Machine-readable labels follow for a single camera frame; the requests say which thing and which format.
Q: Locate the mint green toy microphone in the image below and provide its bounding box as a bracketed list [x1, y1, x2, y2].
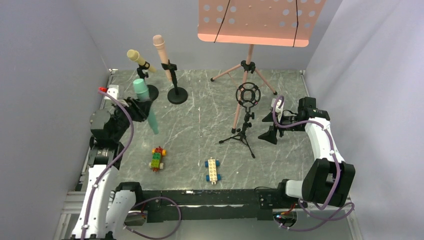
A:
[132, 78, 159, 135]

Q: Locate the black shock mount stand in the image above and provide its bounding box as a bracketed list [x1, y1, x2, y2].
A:
[218, 82, 261, 159]

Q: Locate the black round-base mic stand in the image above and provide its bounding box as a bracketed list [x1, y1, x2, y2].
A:
[161, 60, 188, 105]

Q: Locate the yellow toy microphone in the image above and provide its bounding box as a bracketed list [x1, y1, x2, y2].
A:
[126, 49, 157, 73]

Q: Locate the pink toy microphone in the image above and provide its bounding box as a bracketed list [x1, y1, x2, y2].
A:
[152, 34, 169, 64]

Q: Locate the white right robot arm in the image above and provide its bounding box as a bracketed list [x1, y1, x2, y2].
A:
[258, 96, 356, 210]

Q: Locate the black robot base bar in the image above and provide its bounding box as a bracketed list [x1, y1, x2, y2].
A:
[131, 187, 297, 223]

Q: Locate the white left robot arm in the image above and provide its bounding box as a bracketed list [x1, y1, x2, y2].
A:
[69, 97, 153, 240]

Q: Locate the pink music stand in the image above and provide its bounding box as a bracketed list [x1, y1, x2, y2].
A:
[196, 0, 327, 135]

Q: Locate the colourful toy brick car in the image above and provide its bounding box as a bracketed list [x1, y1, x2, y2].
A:
[148, 146, 167, 172]

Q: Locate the white blue toy brick car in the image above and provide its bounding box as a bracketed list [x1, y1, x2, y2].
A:
[204, 158, 222, 185]

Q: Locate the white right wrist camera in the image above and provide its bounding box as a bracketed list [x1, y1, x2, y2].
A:
[271, 98, 284, 116]

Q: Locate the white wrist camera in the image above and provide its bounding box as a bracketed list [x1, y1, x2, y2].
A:
[98, 84, 124, 101]
[271, 98, 284, 116]

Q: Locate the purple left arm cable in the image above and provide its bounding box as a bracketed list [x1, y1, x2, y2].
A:
[80, 90, 183, 240]

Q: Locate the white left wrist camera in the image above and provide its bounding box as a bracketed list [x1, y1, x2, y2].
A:
[98, 84, 124, 101]

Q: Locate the aluminium frame rail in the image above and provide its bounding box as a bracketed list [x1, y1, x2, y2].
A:
[52, 68, 119, 240]

